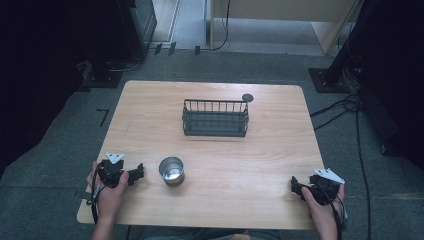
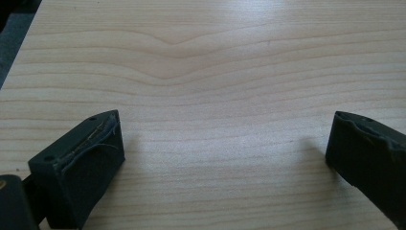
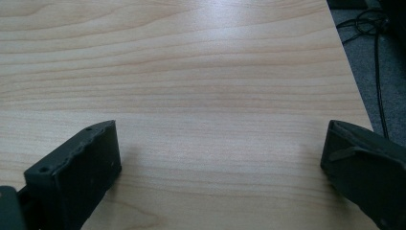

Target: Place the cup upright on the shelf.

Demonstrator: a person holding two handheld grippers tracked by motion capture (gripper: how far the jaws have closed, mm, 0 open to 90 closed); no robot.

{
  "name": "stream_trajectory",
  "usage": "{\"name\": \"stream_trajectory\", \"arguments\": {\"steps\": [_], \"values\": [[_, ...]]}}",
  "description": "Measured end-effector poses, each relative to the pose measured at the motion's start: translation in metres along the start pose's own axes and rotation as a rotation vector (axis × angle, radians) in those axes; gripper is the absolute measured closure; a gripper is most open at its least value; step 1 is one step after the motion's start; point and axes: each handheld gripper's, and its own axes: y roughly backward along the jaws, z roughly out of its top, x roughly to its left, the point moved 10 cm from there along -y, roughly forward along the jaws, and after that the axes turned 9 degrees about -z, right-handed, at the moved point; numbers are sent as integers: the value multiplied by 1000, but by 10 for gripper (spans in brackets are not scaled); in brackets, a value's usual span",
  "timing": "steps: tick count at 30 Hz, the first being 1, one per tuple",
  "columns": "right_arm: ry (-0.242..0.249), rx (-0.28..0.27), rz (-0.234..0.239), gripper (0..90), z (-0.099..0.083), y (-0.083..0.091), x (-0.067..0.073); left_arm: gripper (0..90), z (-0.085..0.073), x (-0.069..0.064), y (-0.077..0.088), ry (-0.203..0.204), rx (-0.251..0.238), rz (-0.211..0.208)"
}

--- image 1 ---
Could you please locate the right hand-held gripper cable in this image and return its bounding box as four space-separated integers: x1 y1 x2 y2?
314 182 345 240

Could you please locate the black cabinet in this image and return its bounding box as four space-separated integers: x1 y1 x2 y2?
116 0 158 62

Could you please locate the hand-held gripper cable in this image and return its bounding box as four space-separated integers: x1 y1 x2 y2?
89 162 108 225
314 182 345 240

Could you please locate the person's right hand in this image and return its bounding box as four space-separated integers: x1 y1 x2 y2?
300 183 346 232

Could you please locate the dark curtain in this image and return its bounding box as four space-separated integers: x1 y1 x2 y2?
0 0 121 178

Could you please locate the person's left hand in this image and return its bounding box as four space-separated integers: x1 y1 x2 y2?
87 161 130 222

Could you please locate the bundle of black floor cables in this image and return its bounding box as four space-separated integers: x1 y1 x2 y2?
309 93 363 132

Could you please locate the thin black hanging cable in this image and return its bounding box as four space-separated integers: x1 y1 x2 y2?
209 0 232 52

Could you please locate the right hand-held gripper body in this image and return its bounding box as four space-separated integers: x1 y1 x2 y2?
308 167 346 206

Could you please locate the long black floor cable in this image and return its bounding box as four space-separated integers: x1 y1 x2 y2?
354 99 373 240

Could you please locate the black wire basket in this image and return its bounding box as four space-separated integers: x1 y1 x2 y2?
181 98 250 138

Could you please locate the silver metal cup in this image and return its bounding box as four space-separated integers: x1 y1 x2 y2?
158 156 186 187

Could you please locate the black metal stand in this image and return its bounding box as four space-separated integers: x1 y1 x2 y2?
308 0 378 94
79 59 124 90

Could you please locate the left hand-held gripper cable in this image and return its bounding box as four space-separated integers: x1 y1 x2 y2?
89 162 108 225

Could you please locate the light wooden panel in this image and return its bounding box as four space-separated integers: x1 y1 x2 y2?
209 0 365 55

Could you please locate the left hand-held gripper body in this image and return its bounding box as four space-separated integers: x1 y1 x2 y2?
96 152 130 189

